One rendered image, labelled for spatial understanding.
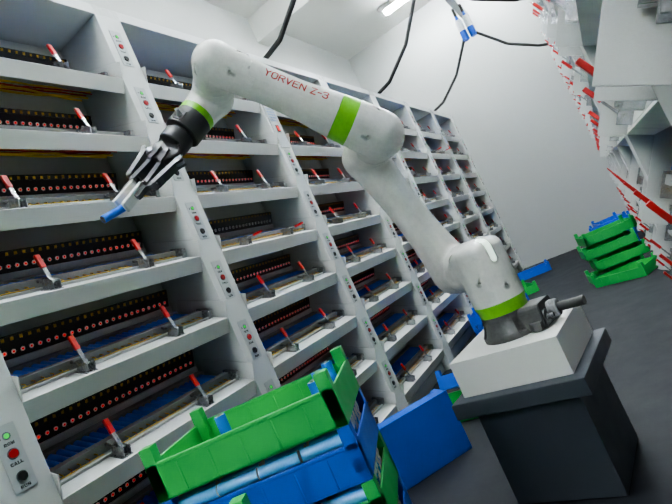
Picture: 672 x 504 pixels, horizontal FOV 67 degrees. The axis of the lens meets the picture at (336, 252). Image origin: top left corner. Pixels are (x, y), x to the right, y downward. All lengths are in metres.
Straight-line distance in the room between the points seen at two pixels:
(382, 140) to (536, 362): 0.61
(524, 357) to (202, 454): 0.73
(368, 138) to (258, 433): 0.75
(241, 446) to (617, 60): 0.63
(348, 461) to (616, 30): 0.58
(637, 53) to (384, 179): 1.02
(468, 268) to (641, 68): 0.89
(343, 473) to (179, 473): 0.23
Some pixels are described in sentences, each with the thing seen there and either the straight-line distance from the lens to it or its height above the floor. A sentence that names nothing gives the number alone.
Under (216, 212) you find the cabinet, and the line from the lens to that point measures 2.02.
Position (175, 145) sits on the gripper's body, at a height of 1.13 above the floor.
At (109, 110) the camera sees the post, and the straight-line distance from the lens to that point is 1.79.
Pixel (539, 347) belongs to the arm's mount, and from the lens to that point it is 1.21.
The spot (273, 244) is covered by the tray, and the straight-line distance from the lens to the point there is 1.85.
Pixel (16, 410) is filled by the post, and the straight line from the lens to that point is 1.16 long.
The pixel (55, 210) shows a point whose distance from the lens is 1.36.
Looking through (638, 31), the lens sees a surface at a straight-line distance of 0.44.
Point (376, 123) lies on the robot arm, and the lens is 1.24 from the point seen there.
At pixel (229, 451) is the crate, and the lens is 0.78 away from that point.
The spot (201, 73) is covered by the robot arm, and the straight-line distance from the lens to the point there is 1.28.
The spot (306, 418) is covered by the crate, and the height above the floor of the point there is 0.51.
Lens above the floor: 0.66
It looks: 3 degrees up
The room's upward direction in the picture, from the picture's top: 25 degrees counter-clockwise
